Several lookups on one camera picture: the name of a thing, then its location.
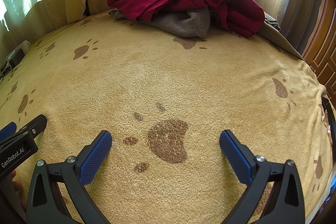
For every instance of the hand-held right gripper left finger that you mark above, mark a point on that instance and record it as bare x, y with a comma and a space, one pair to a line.
95, 155

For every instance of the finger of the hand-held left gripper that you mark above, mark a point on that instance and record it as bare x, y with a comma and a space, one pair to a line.
36, 124
6, 130

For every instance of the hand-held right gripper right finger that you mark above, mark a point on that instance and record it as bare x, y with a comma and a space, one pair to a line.
236, 158

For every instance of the person's left hand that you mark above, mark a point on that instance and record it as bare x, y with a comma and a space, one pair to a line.
20, 191

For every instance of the black power adapter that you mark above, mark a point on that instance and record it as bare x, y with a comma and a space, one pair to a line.
17, 60

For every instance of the white power strip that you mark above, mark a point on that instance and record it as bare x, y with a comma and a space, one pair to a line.
25, 46

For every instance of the beige satin ribbon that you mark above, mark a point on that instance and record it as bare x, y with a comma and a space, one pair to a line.
326, 119

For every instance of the yellow paw-print blanket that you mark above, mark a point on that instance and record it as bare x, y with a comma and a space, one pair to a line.
168, 82

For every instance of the wooden door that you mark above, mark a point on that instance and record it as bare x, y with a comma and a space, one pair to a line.
325, 50

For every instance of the grey knitted sweater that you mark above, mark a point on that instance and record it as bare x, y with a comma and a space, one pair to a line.
189, 24

